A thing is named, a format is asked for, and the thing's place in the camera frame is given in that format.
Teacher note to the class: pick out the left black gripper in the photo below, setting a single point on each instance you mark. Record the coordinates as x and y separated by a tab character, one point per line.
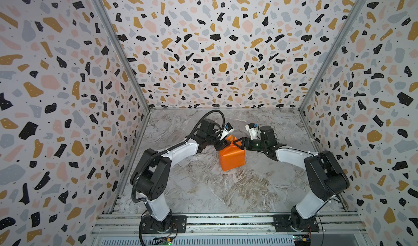
221	144

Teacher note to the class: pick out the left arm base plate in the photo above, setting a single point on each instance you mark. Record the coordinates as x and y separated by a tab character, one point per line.
163	224

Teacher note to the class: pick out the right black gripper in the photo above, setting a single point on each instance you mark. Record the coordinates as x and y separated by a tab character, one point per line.
244	140

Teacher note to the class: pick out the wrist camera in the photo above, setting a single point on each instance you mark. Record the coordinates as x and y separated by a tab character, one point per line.
226	131
253	130

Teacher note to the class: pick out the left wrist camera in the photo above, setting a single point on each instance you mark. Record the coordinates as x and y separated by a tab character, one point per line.
226	131

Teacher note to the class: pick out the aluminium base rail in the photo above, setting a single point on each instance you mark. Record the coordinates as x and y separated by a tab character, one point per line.
230	229

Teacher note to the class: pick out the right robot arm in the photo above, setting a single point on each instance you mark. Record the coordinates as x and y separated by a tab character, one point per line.
325	176

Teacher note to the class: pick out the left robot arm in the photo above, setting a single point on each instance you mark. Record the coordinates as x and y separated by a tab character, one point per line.
150	177

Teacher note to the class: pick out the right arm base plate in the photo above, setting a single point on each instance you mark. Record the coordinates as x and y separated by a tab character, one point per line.
287	223

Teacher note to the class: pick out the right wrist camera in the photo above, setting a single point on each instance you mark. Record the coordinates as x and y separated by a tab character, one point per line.
253	130

